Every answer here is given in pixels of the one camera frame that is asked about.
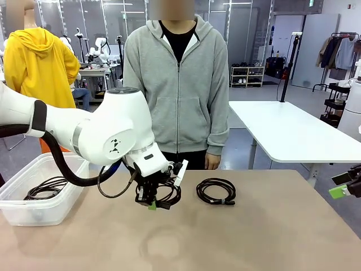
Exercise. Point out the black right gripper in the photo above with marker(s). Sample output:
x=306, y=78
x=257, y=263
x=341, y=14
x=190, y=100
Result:
x=356, y=180

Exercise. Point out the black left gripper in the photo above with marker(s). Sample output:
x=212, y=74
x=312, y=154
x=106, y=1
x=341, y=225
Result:
x=145, y=187

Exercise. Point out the person's left forearm grey sleeve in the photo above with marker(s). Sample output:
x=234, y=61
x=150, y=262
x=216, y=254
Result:
x=218, y=135

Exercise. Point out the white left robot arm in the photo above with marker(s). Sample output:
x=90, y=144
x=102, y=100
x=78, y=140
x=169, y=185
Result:
x=112, y=127

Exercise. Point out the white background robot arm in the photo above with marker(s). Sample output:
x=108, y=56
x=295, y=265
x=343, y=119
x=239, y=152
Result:
x=103, y=53

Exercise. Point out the person's left hand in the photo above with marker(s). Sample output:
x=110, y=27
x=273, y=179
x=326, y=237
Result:
x=212, y=162

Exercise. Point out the white cylindrical machine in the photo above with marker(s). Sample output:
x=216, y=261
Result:
x=351, y=118

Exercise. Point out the white table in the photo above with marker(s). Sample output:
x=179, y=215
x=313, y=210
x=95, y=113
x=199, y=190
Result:
x=296, y=127

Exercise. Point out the black utility cart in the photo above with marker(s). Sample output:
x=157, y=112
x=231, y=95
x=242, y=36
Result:
x=335, y=103

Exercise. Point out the black clothes rack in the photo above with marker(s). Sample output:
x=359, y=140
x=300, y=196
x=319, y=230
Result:
x=324, y=84

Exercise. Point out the person in grey hoodie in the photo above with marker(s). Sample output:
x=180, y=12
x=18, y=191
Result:
x=180, y=98

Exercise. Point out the orange trousers on mannequin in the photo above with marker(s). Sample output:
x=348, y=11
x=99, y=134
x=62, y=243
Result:
x=44, y=146

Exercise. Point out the seated person in jeans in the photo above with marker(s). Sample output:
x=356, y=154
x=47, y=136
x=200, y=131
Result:
x=83, y=96

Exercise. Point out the black pole white top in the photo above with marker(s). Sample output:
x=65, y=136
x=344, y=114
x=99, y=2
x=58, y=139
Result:
x=288, y=67

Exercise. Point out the clear plastic storage bin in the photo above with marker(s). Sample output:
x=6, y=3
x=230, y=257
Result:
x=17, y=214

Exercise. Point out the light blue shirt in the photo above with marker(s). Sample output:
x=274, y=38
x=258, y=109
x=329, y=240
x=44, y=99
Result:
x=345, y=53

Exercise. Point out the navy jacket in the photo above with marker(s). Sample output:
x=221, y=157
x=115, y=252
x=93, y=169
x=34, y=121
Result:
x=332, y=53

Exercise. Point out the beige coat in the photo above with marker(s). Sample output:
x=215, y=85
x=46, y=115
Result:
x=324, y=53

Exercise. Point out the black bags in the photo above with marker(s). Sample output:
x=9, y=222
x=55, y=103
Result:
x=275, y=66

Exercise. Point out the grey workbench desk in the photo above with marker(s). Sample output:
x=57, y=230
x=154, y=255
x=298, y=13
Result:
x=93, y=73

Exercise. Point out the wooden shoe rack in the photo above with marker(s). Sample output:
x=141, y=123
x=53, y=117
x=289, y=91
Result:
x=247, y=76

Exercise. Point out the black tripod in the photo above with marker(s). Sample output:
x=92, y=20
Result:
x=121, y=56

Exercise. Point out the yellow hoodie on mannequin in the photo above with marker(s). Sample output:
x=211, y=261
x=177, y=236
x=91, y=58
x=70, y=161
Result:
x=39, y=70

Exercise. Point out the black stand white top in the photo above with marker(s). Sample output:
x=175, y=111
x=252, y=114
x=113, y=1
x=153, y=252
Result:
x=79, y=34

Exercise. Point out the green exit sign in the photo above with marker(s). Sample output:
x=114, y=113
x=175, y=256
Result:
x=310, y=2

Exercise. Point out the beige mannequin head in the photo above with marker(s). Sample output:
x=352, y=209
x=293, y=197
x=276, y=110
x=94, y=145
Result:
x=29, y=24

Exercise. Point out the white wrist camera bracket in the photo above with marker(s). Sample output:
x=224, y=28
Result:
x=182, y=175

